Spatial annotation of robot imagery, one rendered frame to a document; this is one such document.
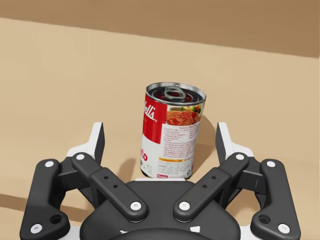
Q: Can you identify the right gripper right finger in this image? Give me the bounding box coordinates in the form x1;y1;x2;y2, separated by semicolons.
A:
172;121;302;239

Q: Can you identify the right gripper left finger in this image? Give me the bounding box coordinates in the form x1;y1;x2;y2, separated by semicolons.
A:
19;121;149;237

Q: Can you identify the red and white can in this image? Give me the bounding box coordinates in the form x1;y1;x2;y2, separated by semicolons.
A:
138;82;208;181

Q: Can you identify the pale wooden shelf unit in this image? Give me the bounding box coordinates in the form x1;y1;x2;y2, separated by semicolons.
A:
0;0;320;240

